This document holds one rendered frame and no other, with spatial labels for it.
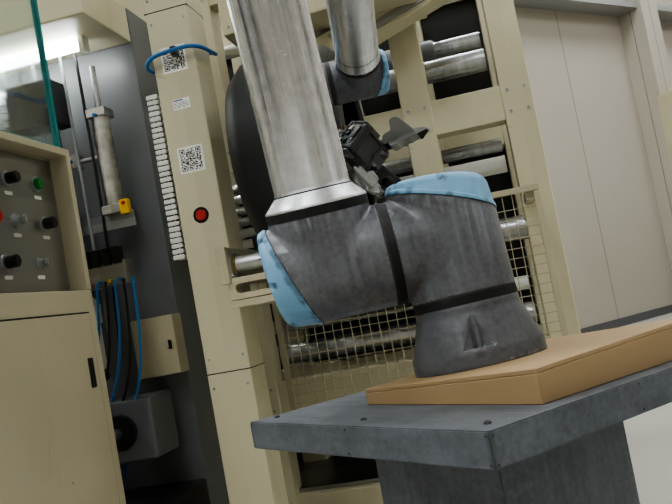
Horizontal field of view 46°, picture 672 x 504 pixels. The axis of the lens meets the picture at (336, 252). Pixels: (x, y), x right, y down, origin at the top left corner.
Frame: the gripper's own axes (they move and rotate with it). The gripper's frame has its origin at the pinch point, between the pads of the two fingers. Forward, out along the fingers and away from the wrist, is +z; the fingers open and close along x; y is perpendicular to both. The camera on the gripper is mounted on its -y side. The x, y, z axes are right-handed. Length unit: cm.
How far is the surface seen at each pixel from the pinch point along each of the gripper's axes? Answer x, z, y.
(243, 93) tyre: 13, -73, 7
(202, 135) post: 4, -96, 0
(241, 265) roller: -20, -75, -23
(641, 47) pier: 520, -456, -433
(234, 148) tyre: 0, -71, 0
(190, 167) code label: -5, -97, -3
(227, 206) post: -7, -92, -17
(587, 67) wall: 453, -466, -396
